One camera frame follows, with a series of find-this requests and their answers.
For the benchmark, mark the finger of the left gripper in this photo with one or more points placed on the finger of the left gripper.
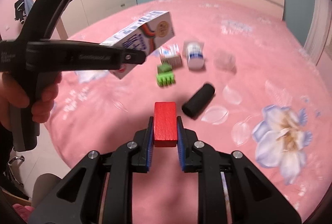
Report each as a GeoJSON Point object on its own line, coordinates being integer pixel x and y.
{"type": "Point", "coordinates": [133, 57]}

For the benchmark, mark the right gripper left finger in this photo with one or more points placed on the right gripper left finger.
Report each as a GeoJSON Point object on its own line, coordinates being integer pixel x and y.
{"type": "Point", "coordinates": [143, 153]}

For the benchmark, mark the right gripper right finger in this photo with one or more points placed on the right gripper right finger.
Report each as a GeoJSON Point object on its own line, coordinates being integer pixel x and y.
{"type": "Point", "coordinates": [188, 159]}

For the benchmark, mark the white milk carton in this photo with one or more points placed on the white milk carton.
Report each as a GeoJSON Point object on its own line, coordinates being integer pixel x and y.
{"type": "Point", "coordinates": [146, 34]}

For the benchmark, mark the red wooden block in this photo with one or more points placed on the red wooden block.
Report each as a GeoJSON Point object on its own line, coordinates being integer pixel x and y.
{"type": "Point", "coordinates": [165, 125]}

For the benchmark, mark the green toy brick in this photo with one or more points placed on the green toy brick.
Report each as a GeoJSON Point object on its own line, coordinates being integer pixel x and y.
{"type": "Point", "coordinates": [165, 79]}

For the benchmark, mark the black foam cylinder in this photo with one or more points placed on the black foam cylinder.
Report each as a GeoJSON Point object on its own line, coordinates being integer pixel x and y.
{"type": "Point", "coordinates": [199, 101]}

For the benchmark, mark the white red medicine box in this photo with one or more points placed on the white red medicine box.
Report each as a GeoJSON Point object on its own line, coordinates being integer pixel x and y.
{"type": "Point", "coordinates": [169, 54]}

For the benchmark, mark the dark green small block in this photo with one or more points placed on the dark green small block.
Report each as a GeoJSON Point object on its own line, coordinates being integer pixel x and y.
{"type": "Point", "coordinates": [163, 68]}

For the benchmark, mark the blue clothes on rack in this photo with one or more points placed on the blue clothes on rack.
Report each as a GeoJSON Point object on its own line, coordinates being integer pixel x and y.
{"type": "Point", "coordinates": [22, 9]}

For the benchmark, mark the pink floral bed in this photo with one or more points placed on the pink floral bed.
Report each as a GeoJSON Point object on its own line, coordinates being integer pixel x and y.
{"type": "Point", "coordinates": [275, 108]}

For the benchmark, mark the clear plastic cup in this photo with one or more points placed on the clear plastic cup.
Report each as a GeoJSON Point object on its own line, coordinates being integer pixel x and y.
{"type": "Point", "coordinates": [225, 61]}

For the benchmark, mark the pink white curtain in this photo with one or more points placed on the pink white curtain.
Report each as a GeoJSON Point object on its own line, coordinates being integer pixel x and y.
{"type": "Point", "coordinates": [319, 35]}

